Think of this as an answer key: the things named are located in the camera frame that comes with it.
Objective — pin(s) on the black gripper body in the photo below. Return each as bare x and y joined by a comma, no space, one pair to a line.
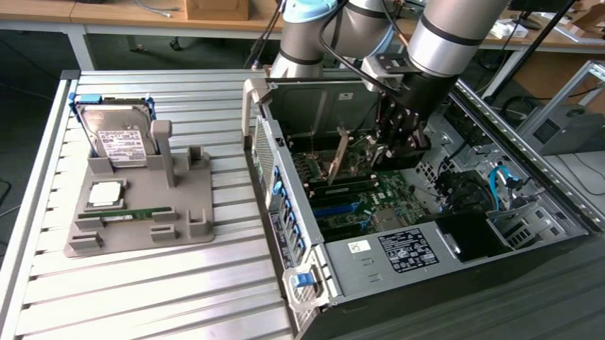
421,95

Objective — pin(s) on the graphics card with metal bracket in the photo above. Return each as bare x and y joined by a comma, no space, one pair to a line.
337,159

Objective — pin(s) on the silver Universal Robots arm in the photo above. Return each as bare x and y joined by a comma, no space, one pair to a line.
444,42

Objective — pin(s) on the silver perforated drive cage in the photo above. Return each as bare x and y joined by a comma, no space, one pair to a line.
449,141

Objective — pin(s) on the metal socket cover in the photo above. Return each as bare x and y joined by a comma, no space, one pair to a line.
361,147

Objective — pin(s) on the green motherboard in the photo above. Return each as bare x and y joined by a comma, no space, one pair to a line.
392,191

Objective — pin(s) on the CPU socket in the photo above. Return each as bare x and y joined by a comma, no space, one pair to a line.
320,166

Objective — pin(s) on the black RAM stick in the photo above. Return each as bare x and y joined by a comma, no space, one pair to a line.
350,189

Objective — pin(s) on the silver chipset heatsink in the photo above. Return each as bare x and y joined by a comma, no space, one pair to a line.
389,217

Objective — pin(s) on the black tripod pole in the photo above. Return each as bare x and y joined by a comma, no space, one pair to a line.
528,53

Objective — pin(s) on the blue expansion slot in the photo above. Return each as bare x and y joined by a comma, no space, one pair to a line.
336,209

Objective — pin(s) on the open black PC case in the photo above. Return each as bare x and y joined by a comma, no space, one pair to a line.
267,152

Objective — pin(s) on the white small box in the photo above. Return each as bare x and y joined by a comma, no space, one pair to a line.
517,32

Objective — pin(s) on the grey computer tower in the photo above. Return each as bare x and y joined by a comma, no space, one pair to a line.
567,131

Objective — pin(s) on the grey metal disk bay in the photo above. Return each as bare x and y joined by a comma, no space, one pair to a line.
520,226

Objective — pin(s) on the black monitor with stand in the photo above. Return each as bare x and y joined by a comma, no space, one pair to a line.
539,4

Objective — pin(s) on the grey power supply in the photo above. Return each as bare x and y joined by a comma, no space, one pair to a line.
360,269

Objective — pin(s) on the brown cardboard piece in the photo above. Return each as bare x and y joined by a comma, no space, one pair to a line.
591,21

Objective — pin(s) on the blue case latch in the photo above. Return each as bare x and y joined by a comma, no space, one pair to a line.
302,280

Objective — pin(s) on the brown cardboard box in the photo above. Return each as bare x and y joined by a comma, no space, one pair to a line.
215,8

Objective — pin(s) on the silver hard disk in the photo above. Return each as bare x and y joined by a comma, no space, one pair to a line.
114,124

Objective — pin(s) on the green RAM stick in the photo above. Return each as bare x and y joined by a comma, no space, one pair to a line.
137,212

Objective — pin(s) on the grey plastic parts rack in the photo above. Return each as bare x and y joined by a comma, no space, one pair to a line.
142,233

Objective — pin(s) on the silver CPU chip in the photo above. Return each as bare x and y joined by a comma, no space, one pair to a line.
104,194

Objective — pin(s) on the blue disk caddy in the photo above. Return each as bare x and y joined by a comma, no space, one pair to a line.
87,99

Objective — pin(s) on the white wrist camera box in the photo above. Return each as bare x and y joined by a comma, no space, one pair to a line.
385,67

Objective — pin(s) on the aluminium profile frame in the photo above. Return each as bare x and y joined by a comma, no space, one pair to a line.
584,72

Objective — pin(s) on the wooden desk white frame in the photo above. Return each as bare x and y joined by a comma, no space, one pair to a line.
94,14
587,45

